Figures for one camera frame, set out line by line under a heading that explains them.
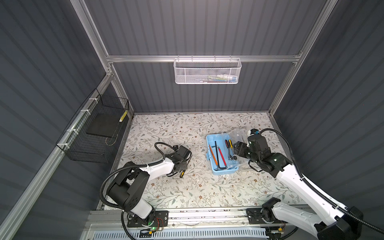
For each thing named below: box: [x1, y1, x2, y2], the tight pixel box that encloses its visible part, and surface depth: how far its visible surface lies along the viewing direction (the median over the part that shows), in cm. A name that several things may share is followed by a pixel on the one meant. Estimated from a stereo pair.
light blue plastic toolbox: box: [206, 132, 239, 175], surface depth 96 cm
